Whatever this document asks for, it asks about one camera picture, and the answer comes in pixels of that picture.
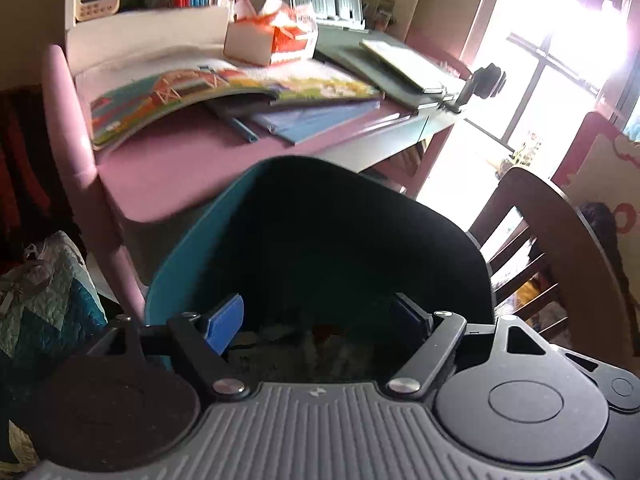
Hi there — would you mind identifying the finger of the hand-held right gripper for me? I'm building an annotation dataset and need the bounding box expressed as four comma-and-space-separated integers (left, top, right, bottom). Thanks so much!
556, 347, 640, 413

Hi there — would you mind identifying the colourful picture book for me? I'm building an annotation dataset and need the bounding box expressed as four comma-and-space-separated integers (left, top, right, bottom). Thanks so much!
90, 60, 383, 151

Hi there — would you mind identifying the white digital timer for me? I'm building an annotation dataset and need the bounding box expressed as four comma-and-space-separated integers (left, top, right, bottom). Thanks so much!
75, 0, 122, 22

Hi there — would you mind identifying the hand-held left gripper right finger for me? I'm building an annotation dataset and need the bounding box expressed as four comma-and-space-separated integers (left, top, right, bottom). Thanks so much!
386, 292, 566, 396

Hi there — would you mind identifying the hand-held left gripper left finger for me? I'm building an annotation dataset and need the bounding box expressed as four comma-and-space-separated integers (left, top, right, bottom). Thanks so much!
87, 294, 249, 403

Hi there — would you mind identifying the blue pen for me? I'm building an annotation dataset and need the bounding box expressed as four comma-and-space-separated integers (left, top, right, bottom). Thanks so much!
227, 116, 261, 145

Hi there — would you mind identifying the teal deer-print trash bin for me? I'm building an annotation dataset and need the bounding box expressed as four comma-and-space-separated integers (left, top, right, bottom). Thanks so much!
144, 156, 496, 386

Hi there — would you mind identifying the dark fuzzy bundle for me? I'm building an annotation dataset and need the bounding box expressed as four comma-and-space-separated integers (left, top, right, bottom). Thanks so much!
577, 201, 631, 301

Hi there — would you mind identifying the window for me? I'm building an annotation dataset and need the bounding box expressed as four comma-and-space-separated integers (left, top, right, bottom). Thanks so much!
470, 0, 640, 171

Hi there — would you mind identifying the red black backpack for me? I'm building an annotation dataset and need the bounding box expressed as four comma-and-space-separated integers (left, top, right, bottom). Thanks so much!
0, 87, 81, 271

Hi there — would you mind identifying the chevron quilted blanket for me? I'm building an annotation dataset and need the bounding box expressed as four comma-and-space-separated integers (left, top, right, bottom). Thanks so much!
0, 230, 108, 401

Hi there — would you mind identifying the small desk organizer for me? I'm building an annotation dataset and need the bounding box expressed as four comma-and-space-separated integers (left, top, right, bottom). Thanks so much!
364, 0, 397, 31

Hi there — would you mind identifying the pink printed panel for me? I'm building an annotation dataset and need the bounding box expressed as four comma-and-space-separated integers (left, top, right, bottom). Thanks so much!
550, 110, 640, 241

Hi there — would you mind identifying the dark wooden chair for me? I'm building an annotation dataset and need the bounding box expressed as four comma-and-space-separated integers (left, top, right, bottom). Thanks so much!
465, 166, 640, 361

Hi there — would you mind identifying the orange white tissue pack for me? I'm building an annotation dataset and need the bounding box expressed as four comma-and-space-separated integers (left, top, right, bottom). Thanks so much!
223, 0, 319, 67

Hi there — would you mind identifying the pink desk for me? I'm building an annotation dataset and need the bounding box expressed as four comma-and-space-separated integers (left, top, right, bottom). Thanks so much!
41, 7, 468, 311

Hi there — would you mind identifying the blue notebook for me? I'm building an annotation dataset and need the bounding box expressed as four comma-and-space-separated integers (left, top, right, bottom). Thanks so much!
245, 100, 383, 146

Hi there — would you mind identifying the white desk hutch shelf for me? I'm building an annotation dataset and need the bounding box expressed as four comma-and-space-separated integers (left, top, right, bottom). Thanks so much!
64, 0, 236, 78

